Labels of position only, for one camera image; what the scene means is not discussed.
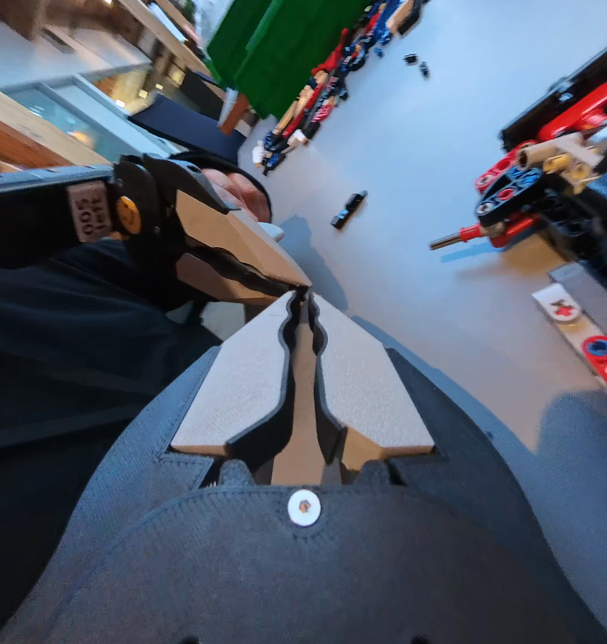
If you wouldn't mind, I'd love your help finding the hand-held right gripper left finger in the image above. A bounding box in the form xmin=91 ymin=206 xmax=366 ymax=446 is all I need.
xmin=170 ymin=291 xmax=304 ymax=459

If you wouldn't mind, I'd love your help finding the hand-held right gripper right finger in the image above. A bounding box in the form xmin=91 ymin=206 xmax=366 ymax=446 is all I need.
xmin=309 ymin=294 xmax=436 ymax=472

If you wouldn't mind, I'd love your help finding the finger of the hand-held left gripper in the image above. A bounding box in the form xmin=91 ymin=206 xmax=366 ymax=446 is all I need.
xmin=175 ymin=191 xmax=313 ymax=291
xmin=175 ymin=251 xmax=296 ymax=307

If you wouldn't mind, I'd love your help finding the grey desk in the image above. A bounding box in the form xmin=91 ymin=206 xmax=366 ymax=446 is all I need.
xmin=203 ymin=0 xmax=607 ymax=644

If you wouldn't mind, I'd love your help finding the person's left hand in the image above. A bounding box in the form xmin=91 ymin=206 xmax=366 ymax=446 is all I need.
xmin=202 ymin=167 xmax=272 ymax=223

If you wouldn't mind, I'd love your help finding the dark blue seat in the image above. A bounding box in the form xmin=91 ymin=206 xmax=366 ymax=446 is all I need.
xmin=130 ymin=93 xmax=244 ymax=164

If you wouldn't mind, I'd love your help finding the black angled brick piece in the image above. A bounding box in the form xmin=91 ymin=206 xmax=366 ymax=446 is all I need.
xmin=331 ymin=190 xmax=369 ymax=231

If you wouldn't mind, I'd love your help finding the row of assorted toy bricks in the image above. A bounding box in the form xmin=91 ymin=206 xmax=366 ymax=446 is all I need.
xmin=252 ymin=0 xmax=430 ymax=174

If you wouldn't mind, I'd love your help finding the wooden shelving unit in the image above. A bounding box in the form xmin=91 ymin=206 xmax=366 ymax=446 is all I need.
xmin=0 ymin=0 xmax=214 ymax=174

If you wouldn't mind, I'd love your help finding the person's dark clothing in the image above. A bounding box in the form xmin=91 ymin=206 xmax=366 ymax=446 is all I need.
xmin=0 ymin=236 xmax=224 ymax=644

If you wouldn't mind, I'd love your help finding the green board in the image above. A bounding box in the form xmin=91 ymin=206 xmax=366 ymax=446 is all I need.
xmin=205 ymin=0 xmax=385 ymax=119

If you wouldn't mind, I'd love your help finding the printed instruction sheet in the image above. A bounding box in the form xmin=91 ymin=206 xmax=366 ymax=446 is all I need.
xmin=531 ymin=262 xmax=607 ymax=403

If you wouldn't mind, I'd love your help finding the toy brick vehicle model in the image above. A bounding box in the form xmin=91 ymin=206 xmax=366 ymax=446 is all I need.
xmin=428 ymin=35 xmax=607 ymax=303

